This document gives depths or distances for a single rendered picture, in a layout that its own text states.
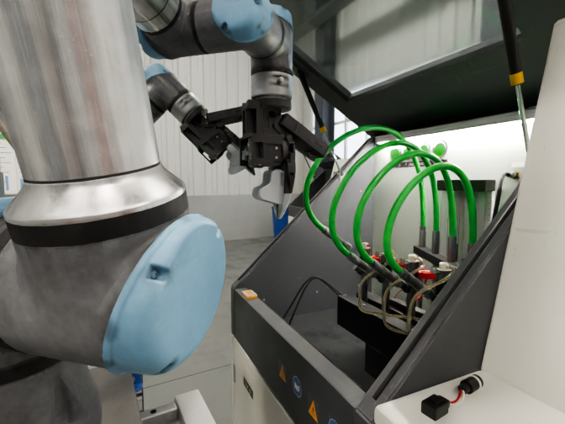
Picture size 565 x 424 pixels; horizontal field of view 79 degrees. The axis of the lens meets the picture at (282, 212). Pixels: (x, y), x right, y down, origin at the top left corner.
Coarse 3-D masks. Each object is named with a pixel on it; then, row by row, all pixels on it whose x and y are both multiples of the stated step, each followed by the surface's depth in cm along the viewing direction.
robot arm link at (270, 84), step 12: (264, 72) 58; (276, 72) 58; (252, 84) 60; (264, 84) 58; (276, 84) 58; (288, 84) 59; (252, 96) 60; (264, 96) 59; (276, 96) 59; (288, 96) 60
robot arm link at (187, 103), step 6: (186, 96) 83; (192, 96) 84; (180, 102) 83; (186, 102) 82; (192, 102) 83; (198, 102) 85; (174, 108) 83; (180, 108) 83; (186, 108) 83; (192, 108) 83; (174, 114) 85; (180, 114) 83; (186, 114) 83; (180, 120) 85
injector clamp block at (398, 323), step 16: (352, 304) 86; (368, 304) 85; (352, 320) 86; (368, 320) 80; (400, 320) 75; (368, 336) 80; (384, 336) 75; (400, 336) 71; (368, 352) 80; (384, 352) 75; (368, 368) 81
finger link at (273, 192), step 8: (272, 176) 60; (280, 176) 61; (272, 184) 61; (280, 184) 61; (264, 192) 60; (272, 192) 61; (280, 192) 61; (264, 200) 61; (272, 200) 61; (280, 200) 62; (288, 200) 62; (280, 208) 63; (280, 216) 63
